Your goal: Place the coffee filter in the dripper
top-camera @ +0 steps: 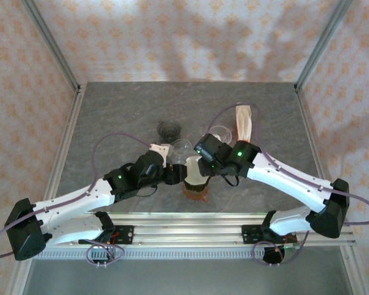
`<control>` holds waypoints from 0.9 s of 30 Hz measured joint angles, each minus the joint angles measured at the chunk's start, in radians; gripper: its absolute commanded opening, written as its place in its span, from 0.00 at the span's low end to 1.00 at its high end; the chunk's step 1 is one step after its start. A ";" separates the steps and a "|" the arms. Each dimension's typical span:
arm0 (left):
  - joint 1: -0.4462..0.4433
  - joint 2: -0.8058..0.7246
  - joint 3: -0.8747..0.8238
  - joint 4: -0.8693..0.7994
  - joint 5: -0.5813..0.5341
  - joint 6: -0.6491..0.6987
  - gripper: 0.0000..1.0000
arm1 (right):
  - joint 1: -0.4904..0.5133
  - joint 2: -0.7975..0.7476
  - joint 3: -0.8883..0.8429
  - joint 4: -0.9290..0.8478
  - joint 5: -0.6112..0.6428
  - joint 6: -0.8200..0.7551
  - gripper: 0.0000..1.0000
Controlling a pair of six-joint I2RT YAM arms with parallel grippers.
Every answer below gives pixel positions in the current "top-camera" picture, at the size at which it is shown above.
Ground white paper coffee filter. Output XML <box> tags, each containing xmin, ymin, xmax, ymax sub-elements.
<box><xmin>184</xmin><ymin>155</ymin><xmax>205</xmax><ymax>186</ymax></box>

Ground clear plastic server jug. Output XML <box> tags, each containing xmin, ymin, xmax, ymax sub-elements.
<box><xmin>169</xmin><ymin>138</ymin><xmax>196</xmax><ymax>165</ymax></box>

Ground orange plastic server jug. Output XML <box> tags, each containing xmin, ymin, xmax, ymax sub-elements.
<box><xmin>183</xmin><ymin>184</ymin><xmax>210</xmax><ymax>203</ymax></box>

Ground clear plastic dripper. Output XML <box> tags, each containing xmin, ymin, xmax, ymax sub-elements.
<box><xmin>207</xmin><ymin>125</ymin><xmax>234</xmax><ymax>145</ymax></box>

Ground white orange filter pack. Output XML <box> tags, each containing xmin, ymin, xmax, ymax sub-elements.
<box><xmin>235</xmin><ymin>104</ymin><xmax>253</xmax><ymax>143</ymax></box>

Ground smoky grey plastic dripper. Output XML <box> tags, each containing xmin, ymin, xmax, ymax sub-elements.
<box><xmin>156</xmin><ymin>120</ymin><xmax>183</xmax><ymax>144</ymax></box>

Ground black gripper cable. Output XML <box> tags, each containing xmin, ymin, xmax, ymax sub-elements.
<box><xmin>119</xmin><ymin>183</ymin><xmax>159</xmax><ymax>199</ymax></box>
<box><xmin>223</xmin><ymin>173</ymin><xmax>240</xmax><ymax>187</ymax></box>

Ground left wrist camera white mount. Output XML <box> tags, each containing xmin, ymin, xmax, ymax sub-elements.
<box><xmin>149</xmin><ymin>143</ymin><xmax>175</xmax><ymax>163</ymax></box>

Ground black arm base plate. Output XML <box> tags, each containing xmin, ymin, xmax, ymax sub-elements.
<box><xmin>241</xmin><ymin>224</ymin><xmax>296</xmax><ymax>246</ymax></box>
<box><xmin>78</xmin><ymin>225</ymin><xmax>135</xmax><ymax>246</ymax></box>

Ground grey slotted cable duct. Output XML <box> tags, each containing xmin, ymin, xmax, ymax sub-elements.
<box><xmin>30</xmin><ymin>247</ymin><xmax>350</xmax><ymax>261</ymax></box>

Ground aluminium table side rail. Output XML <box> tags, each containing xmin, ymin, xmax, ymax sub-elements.
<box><xmin>295</xmin><ymin>87</ymin><xmax>339</xmax><ymax>222</ymax></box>
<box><xmin>36</xmin><ymin>84</ymin><xmax>87</xmax><ymax>222</ymax></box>

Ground black cable connector block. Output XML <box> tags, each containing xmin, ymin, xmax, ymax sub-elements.
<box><xmin>263</xmin><ymin>247</ymin><xmax>286</xmax><ymax>266</ymax></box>

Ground aluminium frame post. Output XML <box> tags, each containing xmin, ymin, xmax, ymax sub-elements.
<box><xmin>294</xmin><ymin>0</ymin><xmax>355</xmax><ymax>93</ymax></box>
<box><xmin>20</xmin><ymin>0</ymin><xmax>81</xmax><ymax>93</ymax></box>

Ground aluminium frame bar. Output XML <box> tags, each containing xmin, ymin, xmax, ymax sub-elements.
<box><xmin>339</xmin><ymin>245</ymin><xmax>368</xmax><ymax>295</ymax></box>
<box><xmin>6</xmin><ymin>245</ymin><xmax>34</xmax><ymax>295</ymax></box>

